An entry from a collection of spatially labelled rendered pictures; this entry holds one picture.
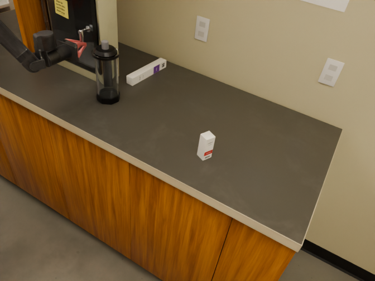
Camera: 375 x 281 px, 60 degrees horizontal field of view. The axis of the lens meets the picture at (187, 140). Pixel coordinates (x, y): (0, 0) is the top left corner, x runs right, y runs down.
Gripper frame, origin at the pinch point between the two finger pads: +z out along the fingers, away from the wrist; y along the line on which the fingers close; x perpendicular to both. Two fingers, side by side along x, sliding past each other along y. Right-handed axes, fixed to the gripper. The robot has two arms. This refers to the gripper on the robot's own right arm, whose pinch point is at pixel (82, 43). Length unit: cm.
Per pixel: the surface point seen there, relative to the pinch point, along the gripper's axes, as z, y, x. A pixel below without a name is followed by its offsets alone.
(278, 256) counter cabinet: -21, -105, 36
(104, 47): -2.9, -14.7, -4.3
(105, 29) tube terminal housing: 8.2, -5.2, -5.4
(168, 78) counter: 30.4, -25.2, 20.2
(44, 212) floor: -20, 27, 115
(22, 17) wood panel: -3.3, 31.8, -2.9
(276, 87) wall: 49, -74, 14
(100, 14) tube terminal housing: 5.8, -5.2, -12.5
